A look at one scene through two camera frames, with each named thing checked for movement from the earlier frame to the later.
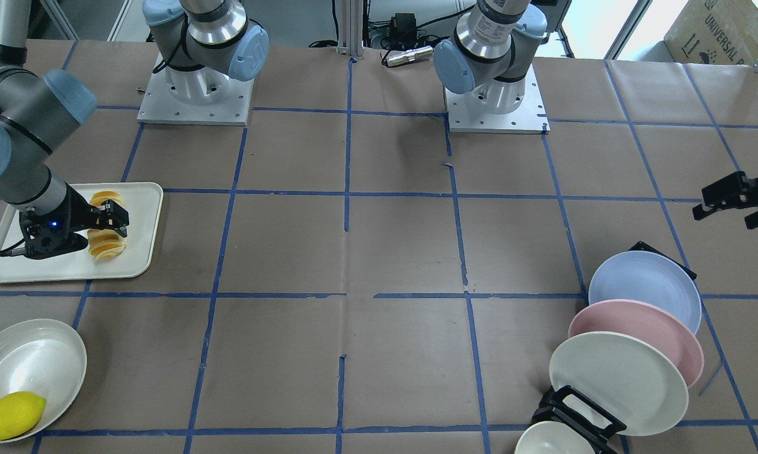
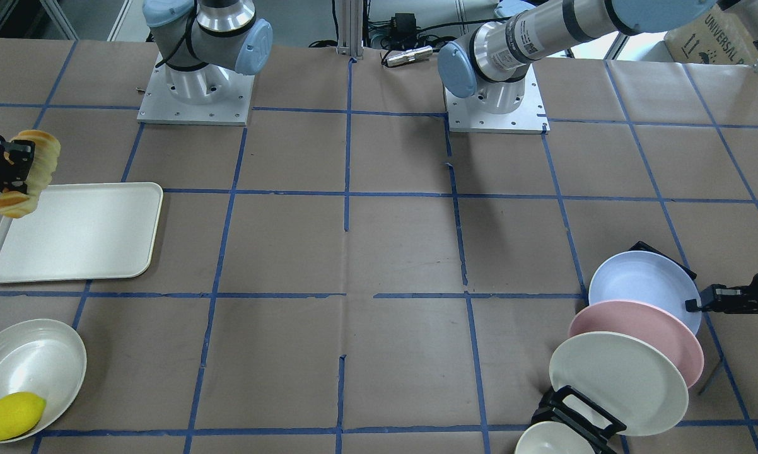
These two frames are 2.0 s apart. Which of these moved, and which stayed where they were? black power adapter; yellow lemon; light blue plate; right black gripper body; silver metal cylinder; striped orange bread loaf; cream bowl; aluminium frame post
Moved: right black gripper body; striped orange bread loaf
Stayed: black power adapter; aluminium frame post; light blue plate; yellow lemon; cream bowl; silver metal cylinder
